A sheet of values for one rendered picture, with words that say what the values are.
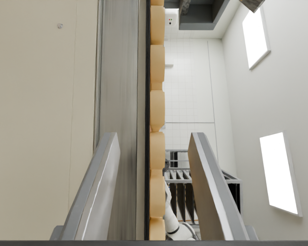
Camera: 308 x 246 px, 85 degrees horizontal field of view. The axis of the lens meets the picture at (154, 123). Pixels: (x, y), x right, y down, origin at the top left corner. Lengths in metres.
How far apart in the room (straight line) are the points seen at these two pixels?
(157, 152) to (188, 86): 4.84
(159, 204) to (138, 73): 0.16
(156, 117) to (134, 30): 0.12
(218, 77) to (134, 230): 5.26
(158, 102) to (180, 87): 4.77
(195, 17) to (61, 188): 0.80
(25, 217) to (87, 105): 0.15
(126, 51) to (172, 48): 5.40
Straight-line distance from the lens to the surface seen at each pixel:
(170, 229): 0.92
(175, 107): 4.71
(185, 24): 0.85
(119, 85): 0.23
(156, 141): 0.20
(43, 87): 0.25
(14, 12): 0.31
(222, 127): 4.89
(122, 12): 0.27
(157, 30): 0.25
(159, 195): 0.21
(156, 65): 0.22
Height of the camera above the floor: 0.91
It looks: level
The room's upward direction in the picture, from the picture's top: 90 degrees clockwise
